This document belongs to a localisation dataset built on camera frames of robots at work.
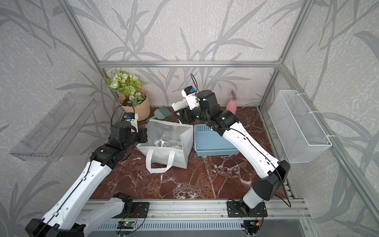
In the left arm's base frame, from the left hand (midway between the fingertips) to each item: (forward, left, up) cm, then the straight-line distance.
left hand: (147, 128), depth 74 cm
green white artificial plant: (+33, +20, +2) cm, 39 cm away
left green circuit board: (-38, +9, -27) cm, 48 cm away
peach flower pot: (+30, +15, -19) cm, 38 cm away
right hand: (+3, -18, +11) cm, 21 cm away
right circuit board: (-39, -53, -28) cm, 71 cm away
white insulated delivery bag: (+7, -6, -29) cm, 31 cm away
